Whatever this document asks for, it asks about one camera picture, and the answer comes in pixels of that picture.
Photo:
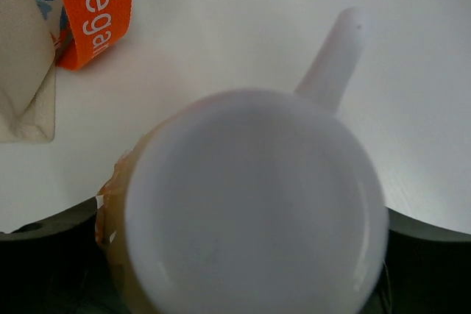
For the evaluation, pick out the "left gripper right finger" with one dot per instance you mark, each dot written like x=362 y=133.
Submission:
x=426 y=270

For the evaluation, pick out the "cream pump bottle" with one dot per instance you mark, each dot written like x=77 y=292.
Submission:
x=251 y=201

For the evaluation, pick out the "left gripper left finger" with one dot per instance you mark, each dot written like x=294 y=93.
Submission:
x=54 y=265

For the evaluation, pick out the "canvas bag orange handles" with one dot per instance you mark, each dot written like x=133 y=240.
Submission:
x=38 y=36

